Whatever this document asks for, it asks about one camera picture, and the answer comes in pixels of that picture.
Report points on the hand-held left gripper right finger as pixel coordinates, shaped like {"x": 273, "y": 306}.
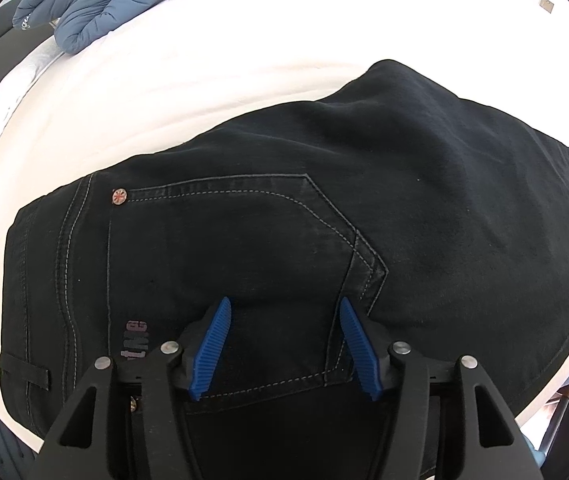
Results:
{"x": 362, "y": 350}

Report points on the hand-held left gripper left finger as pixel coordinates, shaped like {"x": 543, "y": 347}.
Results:
{"x": 210, "y": 350}

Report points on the black denim pants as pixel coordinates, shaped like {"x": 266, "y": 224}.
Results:
{"x": 284, "y": 200}

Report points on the white bed sheet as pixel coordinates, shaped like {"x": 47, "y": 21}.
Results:
{"x": 189, "y": 75}

